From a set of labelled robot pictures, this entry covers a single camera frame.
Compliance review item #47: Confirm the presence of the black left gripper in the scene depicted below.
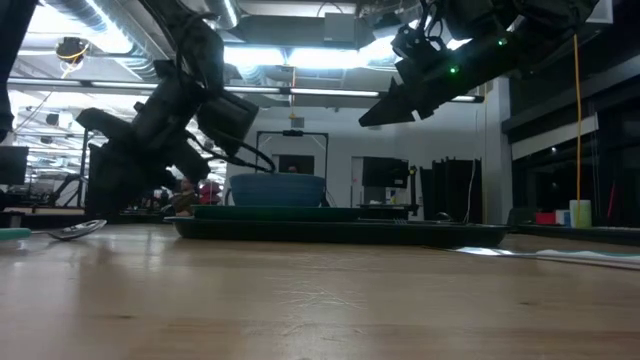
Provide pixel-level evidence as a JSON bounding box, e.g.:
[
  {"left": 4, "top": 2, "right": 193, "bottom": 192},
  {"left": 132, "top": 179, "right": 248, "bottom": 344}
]
[{"left": 73, "top": 58, "right": 212, "bottom": 218}]

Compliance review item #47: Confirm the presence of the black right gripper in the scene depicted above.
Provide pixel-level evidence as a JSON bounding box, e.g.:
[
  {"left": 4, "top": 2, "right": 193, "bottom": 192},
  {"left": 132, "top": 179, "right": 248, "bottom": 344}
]
[{"left": 357, "top": 18, "right": 512, "bottom": 128}]

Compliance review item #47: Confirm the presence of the spoon with teal handle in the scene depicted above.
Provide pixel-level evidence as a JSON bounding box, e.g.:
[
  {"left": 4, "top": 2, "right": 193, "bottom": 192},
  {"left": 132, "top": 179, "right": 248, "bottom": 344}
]
[{"left": 0, "top": 218, "right": 108, "bottom": 243}]

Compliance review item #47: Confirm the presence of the blue bowl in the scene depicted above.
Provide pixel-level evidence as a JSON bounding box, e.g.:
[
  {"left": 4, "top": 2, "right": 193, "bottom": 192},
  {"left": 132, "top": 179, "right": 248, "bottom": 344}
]
[{"left": 228, "top": 172, "right": 328, "bottom": 208}]

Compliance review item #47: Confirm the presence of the dark green tray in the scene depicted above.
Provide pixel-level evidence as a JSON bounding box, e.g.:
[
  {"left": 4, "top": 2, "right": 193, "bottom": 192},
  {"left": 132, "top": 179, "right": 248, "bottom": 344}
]
[{"left": 163, "top": 215, "right": 512, "bottom": 250}]

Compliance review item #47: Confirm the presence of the red bulky object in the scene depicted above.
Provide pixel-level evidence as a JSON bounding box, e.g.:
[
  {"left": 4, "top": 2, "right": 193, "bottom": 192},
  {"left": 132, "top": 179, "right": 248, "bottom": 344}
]
[{"left": 198, "top": 180, "right": 224, "bottom": 207}]

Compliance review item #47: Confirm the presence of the black folding screen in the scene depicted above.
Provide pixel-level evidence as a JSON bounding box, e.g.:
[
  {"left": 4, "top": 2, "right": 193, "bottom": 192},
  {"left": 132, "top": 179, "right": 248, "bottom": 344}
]
[{"left": 418, "top": 156, "right": 484, "bottom": 225}]

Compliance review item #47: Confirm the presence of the black desk monitor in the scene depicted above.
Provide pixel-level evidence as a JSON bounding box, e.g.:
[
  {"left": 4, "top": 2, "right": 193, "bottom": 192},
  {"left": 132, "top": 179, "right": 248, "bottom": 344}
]
[{"left": 0, "top": 145, "right": 30, "bottom": 187}]

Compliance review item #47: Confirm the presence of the pale green cup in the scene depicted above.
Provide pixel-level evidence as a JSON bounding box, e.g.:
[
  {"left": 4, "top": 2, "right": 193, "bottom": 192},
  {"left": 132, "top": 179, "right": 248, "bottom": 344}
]
[{"left": 569, "top": 199, "right": 593, "bottom": 230}]

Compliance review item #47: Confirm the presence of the dark background table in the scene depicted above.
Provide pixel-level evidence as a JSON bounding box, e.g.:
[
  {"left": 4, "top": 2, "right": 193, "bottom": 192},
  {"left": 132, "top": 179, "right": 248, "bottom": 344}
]
[{"left": 509, "top": 222, "right": 640, "bottom": 247}]

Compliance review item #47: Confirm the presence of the black wall monitor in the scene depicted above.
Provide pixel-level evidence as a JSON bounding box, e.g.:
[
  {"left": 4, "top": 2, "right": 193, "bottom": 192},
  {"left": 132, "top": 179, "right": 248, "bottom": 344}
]
[{"left": 361, "top": 156, "right": 410, "bottom": 190}]

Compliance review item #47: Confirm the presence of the black camera gantry frame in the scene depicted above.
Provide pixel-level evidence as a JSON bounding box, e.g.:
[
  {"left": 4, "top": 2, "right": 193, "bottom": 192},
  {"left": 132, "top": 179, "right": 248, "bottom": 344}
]
[{"left": 254, "top": 129, "right": 330, "bottom": 176}]

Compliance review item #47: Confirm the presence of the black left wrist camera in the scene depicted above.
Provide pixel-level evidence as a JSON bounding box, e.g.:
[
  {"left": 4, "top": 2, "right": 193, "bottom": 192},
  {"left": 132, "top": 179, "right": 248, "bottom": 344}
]
[{"left": 196, "top": 89, "right": 261, "bottom": 157}]

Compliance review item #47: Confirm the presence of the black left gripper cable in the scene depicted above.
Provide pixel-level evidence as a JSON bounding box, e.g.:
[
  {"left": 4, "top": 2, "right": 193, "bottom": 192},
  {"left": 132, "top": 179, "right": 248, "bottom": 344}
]
[{"left": 185, "top": 128, "right": 277, "bottom": 175}]

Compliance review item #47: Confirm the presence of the ceiling cord reel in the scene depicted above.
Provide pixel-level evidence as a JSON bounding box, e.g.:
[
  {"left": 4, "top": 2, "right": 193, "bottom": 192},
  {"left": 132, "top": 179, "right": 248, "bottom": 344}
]
[{"left": 53, "top": 35, "right": 91, "bottom": 65}]

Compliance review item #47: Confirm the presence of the yellow cable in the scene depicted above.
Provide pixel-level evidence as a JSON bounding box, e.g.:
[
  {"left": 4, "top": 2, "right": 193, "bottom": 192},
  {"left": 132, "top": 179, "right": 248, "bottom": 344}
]
[{"left": 571, "top": 32, "right": 585, "bottom": 202}]

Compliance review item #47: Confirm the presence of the round silver air duct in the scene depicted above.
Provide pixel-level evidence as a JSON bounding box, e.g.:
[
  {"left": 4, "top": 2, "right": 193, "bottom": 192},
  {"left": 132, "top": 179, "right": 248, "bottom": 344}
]
[{"left": 201, "top": 0, "right": 242, "bottom": 31}]

